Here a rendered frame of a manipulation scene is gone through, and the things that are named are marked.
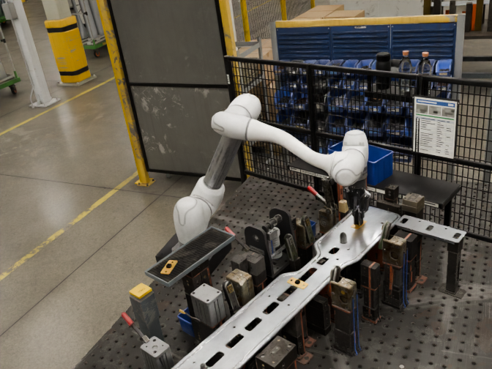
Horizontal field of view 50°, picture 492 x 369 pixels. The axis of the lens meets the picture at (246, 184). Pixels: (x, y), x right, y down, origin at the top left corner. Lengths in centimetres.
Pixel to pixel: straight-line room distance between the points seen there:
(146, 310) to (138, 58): 324
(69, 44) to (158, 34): 509
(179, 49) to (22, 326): 247
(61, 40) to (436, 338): 832
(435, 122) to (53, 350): 267
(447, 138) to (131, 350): 175
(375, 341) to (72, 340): 212
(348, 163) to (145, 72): 313
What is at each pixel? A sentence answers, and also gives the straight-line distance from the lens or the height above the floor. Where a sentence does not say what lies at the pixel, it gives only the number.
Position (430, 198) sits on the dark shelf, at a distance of 262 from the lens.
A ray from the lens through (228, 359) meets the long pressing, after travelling 188.
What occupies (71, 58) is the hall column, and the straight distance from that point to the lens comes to 970.
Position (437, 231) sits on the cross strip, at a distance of 244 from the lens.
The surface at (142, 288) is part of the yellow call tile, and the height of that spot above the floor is 116.
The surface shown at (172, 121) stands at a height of 70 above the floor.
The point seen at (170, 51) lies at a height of 135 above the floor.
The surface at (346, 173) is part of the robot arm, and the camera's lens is 204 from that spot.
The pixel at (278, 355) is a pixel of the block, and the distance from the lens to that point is 182.
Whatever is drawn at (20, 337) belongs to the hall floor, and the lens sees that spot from 397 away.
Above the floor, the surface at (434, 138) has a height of 124.
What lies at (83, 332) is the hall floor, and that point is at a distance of 378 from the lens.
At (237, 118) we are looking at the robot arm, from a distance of 232.
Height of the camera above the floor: 233
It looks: 27 degrees down
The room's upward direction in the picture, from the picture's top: 8 degrees counter-clockwise
